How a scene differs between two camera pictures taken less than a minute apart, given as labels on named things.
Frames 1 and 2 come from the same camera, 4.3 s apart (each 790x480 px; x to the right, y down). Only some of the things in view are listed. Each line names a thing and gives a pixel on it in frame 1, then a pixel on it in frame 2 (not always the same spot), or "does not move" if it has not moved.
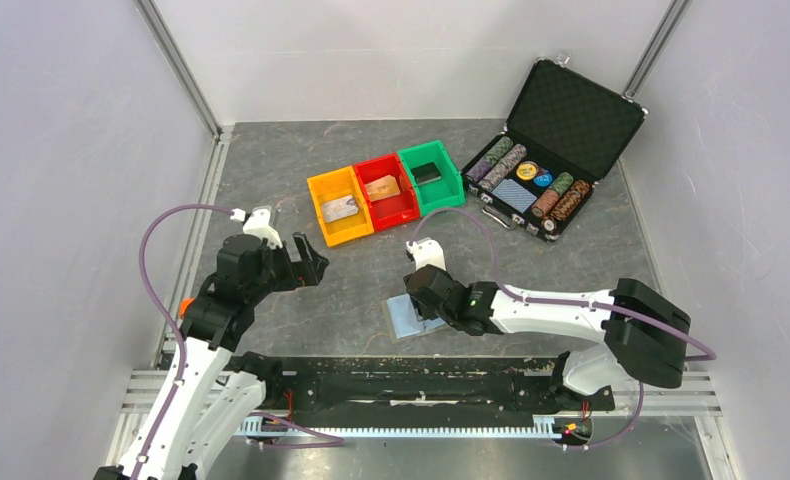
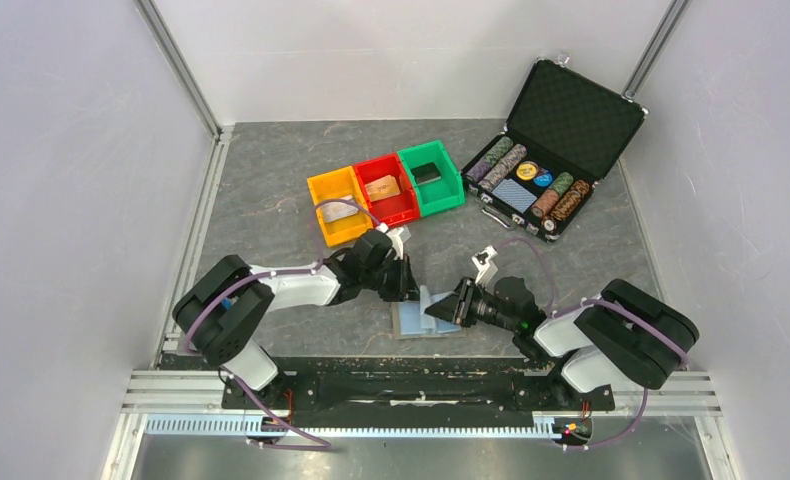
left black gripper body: (279, 273) -> (384, 279)
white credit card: (339, 208) does not move
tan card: (382, 188) does not move
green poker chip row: (502, 145) does not move
